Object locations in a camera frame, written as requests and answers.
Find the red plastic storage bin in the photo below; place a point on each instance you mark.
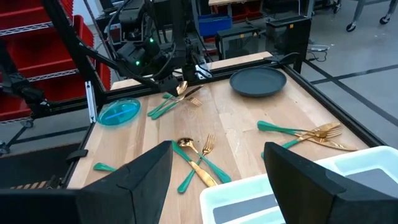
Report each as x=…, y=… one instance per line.
x=248, y=11
x=40, y=53
x=18, y=14
x=12, y=109

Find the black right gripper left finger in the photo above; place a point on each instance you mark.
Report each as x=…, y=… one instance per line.
x=140, y=186

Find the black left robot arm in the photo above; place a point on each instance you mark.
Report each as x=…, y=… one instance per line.
x=183, y=37

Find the dark grey plate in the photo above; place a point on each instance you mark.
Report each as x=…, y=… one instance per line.
x=258, y=82

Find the black frame clamp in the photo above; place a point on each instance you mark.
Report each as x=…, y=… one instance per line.
x=77, y=154
x=287, y=58

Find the teal translucent plastic plate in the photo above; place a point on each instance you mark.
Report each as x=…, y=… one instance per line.
x=119, y=112

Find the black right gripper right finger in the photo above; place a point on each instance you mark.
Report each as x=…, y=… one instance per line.
x=295, y=186

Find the black computer tower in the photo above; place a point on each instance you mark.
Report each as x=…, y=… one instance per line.
x=237, y=43
x=287, y=37

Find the white cutlery tray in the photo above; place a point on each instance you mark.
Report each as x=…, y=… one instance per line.
x=230, y=188

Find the silver extrusion bracket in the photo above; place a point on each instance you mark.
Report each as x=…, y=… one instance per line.
x=91, y=102

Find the blue plastic storage bin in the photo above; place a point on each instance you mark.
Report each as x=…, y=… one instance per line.
x=214, y=26

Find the grey wheeled cart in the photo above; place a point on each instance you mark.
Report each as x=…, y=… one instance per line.
x=351, y=27

